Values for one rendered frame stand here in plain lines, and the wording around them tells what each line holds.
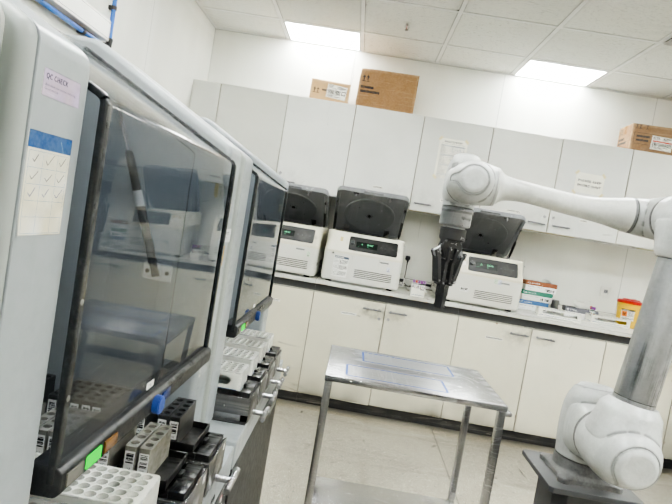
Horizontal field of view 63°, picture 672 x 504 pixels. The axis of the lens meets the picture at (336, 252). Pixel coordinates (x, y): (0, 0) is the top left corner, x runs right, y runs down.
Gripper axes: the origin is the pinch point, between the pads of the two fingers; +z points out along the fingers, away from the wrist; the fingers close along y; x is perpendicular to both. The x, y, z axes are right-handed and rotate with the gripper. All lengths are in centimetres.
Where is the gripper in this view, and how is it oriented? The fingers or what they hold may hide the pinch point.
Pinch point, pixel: (440, 296)
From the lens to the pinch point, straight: 162.2
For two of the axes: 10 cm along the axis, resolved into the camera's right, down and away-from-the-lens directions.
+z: -1.8, 9.8, 0.5
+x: -5.5, -1.4, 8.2
